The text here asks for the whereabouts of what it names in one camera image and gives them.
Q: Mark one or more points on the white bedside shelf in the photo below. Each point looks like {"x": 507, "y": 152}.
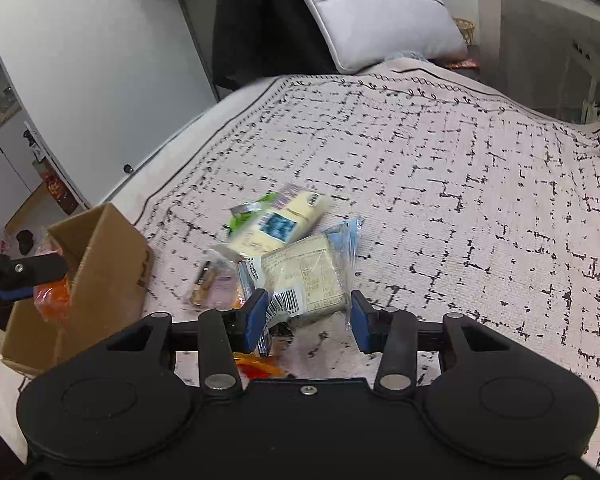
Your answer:
{"x": 545, "y": 25}

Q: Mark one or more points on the black clothing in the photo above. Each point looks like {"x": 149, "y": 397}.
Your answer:
{"x": 260, "y": 25}

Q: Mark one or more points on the clear white bread packet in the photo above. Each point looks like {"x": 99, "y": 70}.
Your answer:
{"x": 305, "y": 275}

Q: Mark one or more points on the green snack packet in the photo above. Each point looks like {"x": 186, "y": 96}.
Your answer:
{"x": 247, "y": 212}

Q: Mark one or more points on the black shoe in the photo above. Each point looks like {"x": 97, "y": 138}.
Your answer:
{"x": 26, "y": 241}

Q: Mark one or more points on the red orange gift bag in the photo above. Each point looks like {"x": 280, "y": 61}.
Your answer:
{"x": 60, "y": 195}

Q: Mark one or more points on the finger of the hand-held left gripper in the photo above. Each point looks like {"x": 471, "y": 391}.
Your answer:
{"x": 37, "y": 267}
{"x": 11, "y": 293}

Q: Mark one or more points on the pale yellow snack packet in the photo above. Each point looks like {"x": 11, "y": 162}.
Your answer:
{"x": 290, "y": 220}

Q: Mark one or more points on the wicker basket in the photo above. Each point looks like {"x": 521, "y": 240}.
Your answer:
{"x": 465, "y": 30}

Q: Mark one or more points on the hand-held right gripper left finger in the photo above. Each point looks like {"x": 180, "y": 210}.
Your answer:
{"x": 256, "y": 321}

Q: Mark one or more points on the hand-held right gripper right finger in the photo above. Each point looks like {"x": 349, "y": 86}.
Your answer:
{"x": 363, "y": 327}

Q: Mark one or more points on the clear brown cake packet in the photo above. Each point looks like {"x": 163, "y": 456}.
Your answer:
{"x": 212, "y": 285}

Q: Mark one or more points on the cardboard box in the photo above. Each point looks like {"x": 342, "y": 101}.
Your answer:
{"x": 110, "y": 280}

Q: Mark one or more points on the orange snack packet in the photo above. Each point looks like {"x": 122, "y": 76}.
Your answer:
{"x": 257, "y": 366}
{"x": 52, "y": 302}

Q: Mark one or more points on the grey pillow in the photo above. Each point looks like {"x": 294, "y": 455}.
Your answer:
{"x": 380, "y": 15}

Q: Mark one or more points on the red snack packet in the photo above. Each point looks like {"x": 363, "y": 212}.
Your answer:
{"x": 461, "y": 64}

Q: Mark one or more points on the printed white blanket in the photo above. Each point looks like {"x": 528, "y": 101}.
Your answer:
{"x": 455, "y": 185}

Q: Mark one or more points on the white door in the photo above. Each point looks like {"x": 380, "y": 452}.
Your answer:
{"x": 105, "y": 60}

